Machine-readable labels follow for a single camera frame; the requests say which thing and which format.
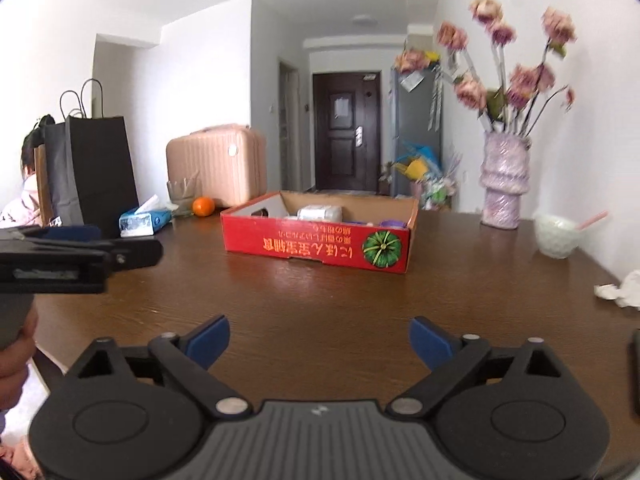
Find wire storage rack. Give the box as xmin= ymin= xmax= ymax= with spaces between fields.
xmin=411 ymin=174 xmax=458 ymax=211

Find dark brown door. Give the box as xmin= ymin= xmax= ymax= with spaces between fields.
xmin=312 ymin=72 xmax=381 ymax=194

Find pink glitter vase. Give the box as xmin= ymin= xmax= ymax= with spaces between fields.
xmin=480 ymin=132 xmax=529 ymax=230

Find purple jar lid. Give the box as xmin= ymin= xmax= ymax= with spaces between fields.
xmin=378 ymin=220 xmax=407 ymax=229

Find orange fruit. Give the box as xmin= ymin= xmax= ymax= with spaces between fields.
xmin=192 ymin=196 xmax=216 ymax=218

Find person left hand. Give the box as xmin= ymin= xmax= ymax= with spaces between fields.
xmin=0 ymin=307 xmax=38 ymax=411

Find brown paper bag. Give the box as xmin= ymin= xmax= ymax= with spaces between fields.
xmin=34 ymin=144 xmax=53 ymax=226

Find pale green bowl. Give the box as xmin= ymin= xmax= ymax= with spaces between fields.
xmin=534 ymin=214 xmax=582 ymax=259

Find clear glass cup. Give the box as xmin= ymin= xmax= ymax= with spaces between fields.
xmin=167 ymin=172 xmax=201 ymax=218

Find black paper bag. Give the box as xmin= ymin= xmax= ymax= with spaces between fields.
xmin=43 ymin=90 xmax=139 ymax=238

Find pink spoon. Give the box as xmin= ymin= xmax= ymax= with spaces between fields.
xmin=576 ymin=211 xmax=608 ymax=231

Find dried pink rose bouquet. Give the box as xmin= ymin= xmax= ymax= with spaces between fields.
xmin=394 ymin=0 xmax=580 ymax=137

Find black smartphone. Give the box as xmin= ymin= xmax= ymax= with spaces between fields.
xmin=630 ymin=328 xmax=640 ymax=414

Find blue tissue pack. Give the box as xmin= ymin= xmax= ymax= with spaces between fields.
xmin=118 ymin=194 xmax=172 ymax=237

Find crumpled white tissue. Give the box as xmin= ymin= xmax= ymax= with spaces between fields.
xmin=593 ymin=270 xmax=640 ymax=310

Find grey refrigerator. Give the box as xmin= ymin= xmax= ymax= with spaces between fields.
xmin=390 ymin=64 xmax=442 ymax=165

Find red cardboard pumpkin box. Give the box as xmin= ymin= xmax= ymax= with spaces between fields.
xmin=220 ymin=191 xmax=419 ymax=274

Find pink suitcase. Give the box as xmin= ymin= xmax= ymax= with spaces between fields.
xmin=166 ymin=125 xmax=267 ymax=208

